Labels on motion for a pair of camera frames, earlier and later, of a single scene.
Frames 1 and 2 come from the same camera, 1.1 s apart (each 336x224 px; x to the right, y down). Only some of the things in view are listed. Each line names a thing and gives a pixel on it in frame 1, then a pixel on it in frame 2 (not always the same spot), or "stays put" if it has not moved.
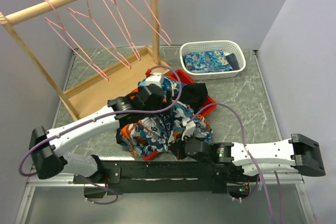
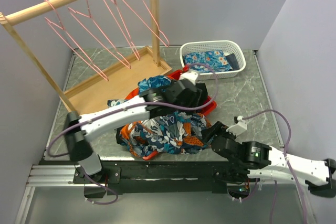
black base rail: (144, 177) stays put
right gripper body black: (181, 153) → (220, 128)
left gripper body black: (161, 105) → (193, 103)
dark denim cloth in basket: (232, 61) stays put
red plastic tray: (184, 79) stays put
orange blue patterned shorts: (160, 130) stays put
